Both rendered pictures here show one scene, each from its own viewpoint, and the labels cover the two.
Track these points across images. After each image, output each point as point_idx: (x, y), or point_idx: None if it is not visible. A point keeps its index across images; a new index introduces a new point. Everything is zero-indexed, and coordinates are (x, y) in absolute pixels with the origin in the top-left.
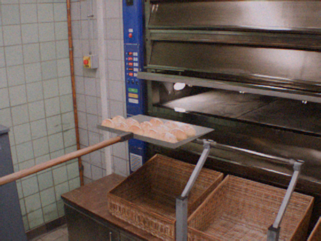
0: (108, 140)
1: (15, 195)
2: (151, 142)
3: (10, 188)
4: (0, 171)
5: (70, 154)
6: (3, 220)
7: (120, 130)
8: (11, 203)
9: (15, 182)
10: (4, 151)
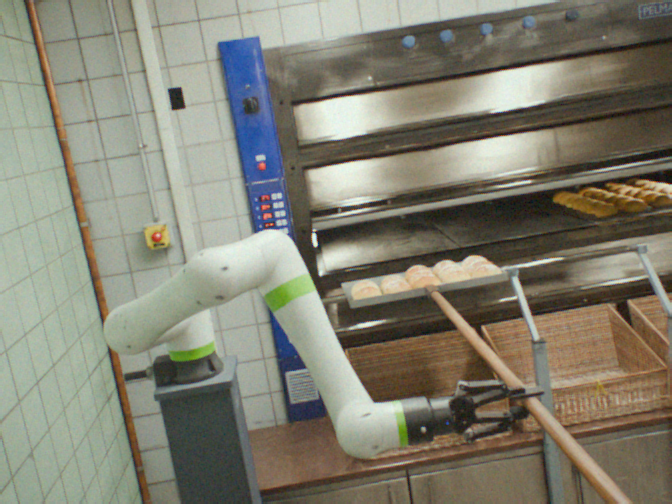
0: (440, 296)
1: (259, 497)
2: (468, 286)
3: (255, 483)
4: (246, 449)
5: (459, 316)
6: None
7: (406, 291)
8: None
9: (254, 467)
10: (240, 406)
